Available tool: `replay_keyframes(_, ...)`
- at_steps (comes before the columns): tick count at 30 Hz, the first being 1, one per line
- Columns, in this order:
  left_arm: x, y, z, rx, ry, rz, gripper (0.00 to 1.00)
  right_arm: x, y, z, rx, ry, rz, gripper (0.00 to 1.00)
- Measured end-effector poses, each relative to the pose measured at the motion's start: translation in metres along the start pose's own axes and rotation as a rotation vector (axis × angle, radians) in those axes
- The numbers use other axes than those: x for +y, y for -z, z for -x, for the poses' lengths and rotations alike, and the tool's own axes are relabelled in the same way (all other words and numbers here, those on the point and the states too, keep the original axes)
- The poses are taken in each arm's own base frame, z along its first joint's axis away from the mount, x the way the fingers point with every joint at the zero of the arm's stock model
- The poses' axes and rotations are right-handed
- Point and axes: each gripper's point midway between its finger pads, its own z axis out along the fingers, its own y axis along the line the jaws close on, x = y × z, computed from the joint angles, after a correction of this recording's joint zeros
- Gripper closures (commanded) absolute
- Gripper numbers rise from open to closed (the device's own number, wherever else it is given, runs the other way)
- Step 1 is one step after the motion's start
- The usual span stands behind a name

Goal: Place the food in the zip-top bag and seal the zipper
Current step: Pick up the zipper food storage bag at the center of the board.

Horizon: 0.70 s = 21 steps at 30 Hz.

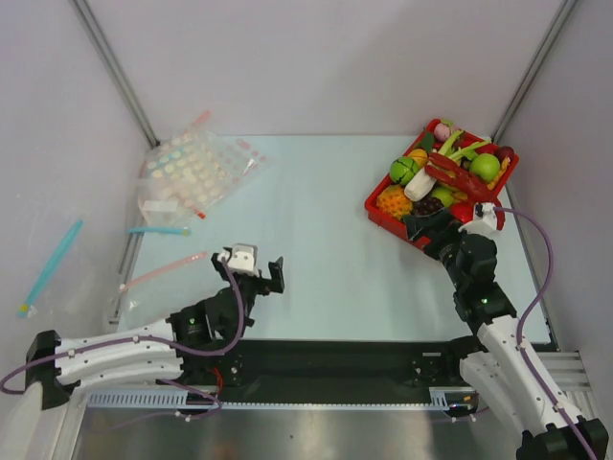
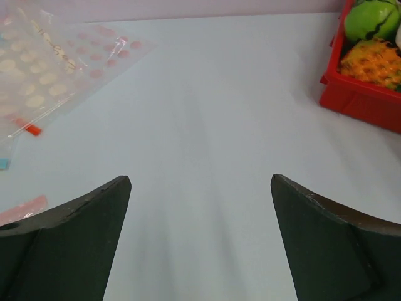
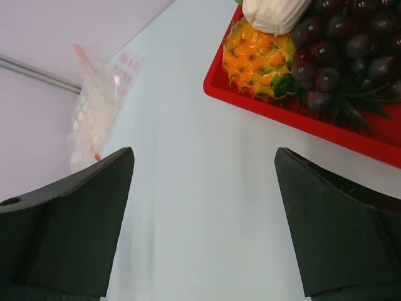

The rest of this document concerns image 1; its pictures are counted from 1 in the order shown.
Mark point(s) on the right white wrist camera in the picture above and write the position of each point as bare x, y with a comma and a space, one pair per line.
484, 220

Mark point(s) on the orange toy fruit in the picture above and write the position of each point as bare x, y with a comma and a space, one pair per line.
420, 156

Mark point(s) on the red toy pepper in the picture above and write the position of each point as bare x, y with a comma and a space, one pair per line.
462, 211

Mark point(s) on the dark red toy plum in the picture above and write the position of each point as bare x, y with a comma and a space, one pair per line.
505, 153

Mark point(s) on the pink toy radish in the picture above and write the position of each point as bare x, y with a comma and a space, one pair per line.
443, 130

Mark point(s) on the light green toy pear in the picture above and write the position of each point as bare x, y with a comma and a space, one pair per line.
444, 195

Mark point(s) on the red toy lobster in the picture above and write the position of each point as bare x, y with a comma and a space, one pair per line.
448, 172

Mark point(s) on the red plastic tray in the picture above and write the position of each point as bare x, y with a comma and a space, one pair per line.
427, 142

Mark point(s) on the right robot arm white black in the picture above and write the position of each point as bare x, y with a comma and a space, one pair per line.
505, 369

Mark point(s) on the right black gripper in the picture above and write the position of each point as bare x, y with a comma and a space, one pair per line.
432, 230

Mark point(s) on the purple toy grapes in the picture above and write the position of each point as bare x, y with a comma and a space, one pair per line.
428, 206

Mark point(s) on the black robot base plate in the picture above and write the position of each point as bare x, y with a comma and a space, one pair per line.
330, 372

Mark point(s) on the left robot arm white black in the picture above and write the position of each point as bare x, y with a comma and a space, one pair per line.
167, 349

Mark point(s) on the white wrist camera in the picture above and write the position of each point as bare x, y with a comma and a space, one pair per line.
484, 220
241, 259

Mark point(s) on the white green toy celery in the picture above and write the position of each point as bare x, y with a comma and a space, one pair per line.
422, 184

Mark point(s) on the blue zipper clear bag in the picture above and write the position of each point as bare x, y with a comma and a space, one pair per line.
163, 230

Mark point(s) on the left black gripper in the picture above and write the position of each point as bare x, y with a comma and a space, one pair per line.
263, 285

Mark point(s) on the red dotted zip bag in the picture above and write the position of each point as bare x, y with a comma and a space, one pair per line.
237, 162

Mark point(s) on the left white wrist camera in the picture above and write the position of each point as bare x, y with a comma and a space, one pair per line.
241, 259

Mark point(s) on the grey slotted cable duct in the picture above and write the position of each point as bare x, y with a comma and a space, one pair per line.
149, 398

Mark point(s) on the orange toy pineapple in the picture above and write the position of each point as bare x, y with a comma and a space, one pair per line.
394, 203

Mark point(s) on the green toy apple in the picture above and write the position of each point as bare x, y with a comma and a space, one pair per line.
486, 166

